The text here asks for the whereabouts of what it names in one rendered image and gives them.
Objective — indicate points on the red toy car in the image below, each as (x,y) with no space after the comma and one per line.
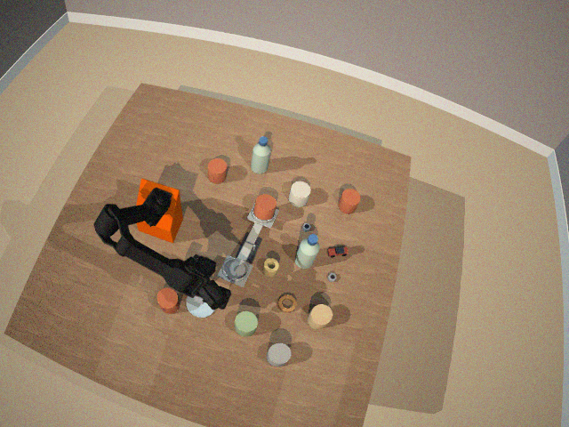
(342,250)

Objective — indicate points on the orange ring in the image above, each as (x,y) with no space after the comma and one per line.
(285,297)

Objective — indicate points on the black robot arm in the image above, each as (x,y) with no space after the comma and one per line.
(177,273)

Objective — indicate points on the orange cylinder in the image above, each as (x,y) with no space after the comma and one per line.
(168,300)
(265,206)
(217,169)
(348,201)

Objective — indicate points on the beige cylinder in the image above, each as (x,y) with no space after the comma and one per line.
(320,316)

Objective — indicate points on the cream cylinder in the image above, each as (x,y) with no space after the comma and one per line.
(299,194)

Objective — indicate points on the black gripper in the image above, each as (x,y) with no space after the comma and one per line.
(227,292)

